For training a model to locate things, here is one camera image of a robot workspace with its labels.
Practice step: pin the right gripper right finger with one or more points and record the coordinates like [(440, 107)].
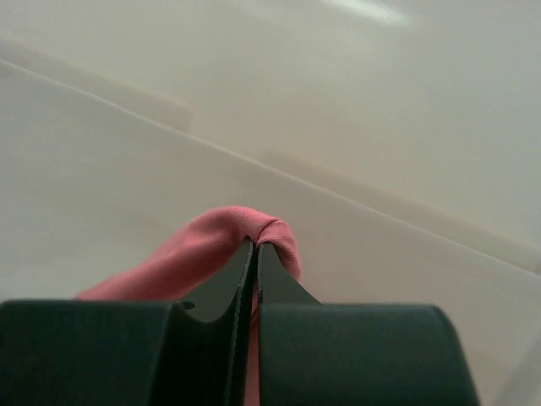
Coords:
[(312, 353)]

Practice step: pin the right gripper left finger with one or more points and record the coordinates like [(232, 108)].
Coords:
[(188, 351)]

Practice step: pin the pink t shirt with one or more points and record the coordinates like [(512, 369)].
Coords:
[(195, 252)]

